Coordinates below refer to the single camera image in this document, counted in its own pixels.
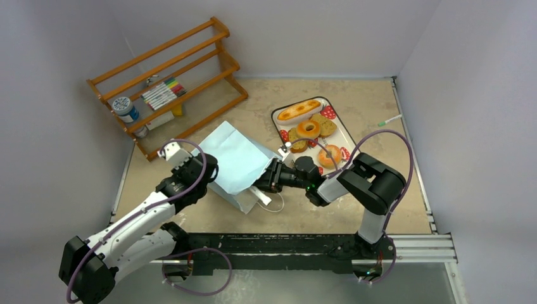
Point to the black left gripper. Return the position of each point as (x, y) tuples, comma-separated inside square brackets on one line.
[(179, 171)]

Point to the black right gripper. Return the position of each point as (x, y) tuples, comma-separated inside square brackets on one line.
[(273, 178)]

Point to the white strawberry tray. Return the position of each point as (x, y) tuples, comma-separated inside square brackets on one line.
[(340, 138)]

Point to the round brown bread slice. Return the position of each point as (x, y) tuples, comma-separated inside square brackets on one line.
[(327, 126)]

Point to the long fake bread loaf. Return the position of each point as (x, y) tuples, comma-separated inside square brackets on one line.
[(298, 112)]

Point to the light blue paper bag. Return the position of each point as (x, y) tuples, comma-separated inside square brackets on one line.
[(241, 161)]

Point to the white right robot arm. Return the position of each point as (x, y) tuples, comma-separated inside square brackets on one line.
[(376, 186)]

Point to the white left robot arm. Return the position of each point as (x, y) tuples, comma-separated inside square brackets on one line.
[(91, 267)]

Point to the orange wooden shelf rack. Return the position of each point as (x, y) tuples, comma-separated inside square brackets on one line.
[(228, 65)]

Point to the small clear bottle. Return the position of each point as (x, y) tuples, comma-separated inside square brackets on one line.
[(141, 132)]

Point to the small white box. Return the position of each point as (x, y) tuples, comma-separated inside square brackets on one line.
[(160, 120)]

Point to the yellow sponge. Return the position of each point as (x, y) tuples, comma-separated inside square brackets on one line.
[(177, 111)]

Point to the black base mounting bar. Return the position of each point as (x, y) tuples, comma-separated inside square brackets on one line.
[(202, 253)]

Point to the pack of coloured markers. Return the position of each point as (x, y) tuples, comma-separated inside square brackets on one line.
[(163, 93)]

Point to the green capped marker pen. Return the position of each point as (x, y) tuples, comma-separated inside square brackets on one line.
[(388, 121)]

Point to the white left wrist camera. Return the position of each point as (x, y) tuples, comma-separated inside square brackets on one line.
[(174, 154)]

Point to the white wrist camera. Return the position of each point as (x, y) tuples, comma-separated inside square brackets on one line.
[(174, 154), (285, 153)]

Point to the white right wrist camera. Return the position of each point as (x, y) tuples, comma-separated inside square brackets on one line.
[(285, 153)]

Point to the aluminium rail frame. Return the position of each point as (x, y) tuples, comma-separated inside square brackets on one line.
[(428, 248)]

